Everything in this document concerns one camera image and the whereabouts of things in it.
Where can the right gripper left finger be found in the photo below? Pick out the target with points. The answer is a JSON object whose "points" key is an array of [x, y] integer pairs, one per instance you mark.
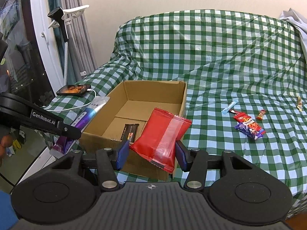
{"points": [[108, 161]]}

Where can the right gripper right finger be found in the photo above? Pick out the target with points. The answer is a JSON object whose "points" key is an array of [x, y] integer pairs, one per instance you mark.
{"points": [[194, 162]]}

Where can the red snack packet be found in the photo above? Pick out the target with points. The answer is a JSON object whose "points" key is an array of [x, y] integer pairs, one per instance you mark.
{"points": [[157, 141]]}

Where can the black chocolate bar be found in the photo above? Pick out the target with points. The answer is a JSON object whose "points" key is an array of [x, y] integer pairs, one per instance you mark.
{"points": [[129, 132]]}

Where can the purple tube snack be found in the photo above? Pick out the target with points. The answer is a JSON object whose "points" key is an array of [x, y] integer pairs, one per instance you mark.
{"points": [[64, 144]]}

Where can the purple candy bar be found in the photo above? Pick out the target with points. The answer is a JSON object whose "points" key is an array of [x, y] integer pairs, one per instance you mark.
{"points": [[248, 131]]}

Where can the light blue stick packet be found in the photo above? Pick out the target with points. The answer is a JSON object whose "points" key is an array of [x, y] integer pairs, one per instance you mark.
{"points": [[230, 106]]}

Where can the small red gold candy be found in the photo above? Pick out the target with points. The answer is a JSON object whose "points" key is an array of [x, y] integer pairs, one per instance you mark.
{"points": [[261, 114]]}

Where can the gold snack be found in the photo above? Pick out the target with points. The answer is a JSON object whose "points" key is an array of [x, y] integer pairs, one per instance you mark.
{"points": [[299, 103]]}

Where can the red kitkat style bar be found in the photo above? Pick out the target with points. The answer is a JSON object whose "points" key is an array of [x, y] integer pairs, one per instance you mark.
{"points": [[240, 116]]}

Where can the orange red chip packet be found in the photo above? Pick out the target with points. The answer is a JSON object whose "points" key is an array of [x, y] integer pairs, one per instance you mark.
{"points": [[254, 125]]}

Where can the person's left hand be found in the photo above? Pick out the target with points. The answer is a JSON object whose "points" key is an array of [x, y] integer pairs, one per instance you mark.
{"points": [[6, 141]]}

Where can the black smartphone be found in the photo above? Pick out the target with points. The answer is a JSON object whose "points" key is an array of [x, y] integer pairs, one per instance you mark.
{"points": [[73, 90]]}

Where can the open cardboard box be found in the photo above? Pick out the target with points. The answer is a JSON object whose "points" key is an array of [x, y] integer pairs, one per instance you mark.
{"points": [[132, 102]]}

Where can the green checkered sofa cover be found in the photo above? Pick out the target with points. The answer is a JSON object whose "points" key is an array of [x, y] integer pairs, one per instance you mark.
{"points": [[222, 56]]}

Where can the grey curtain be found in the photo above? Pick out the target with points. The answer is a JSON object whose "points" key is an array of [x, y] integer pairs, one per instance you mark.
{"points": [[81, 60]]}

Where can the white plastic sheet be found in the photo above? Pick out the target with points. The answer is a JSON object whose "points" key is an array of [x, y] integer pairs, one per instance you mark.
{"points": [[300, 23]]}

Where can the white door frame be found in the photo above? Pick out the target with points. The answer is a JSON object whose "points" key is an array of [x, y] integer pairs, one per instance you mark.
{"points": [[47, 43]]}

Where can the garment steamer with hose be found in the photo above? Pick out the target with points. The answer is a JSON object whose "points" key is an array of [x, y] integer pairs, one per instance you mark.
{"points": [[60, 18]]}

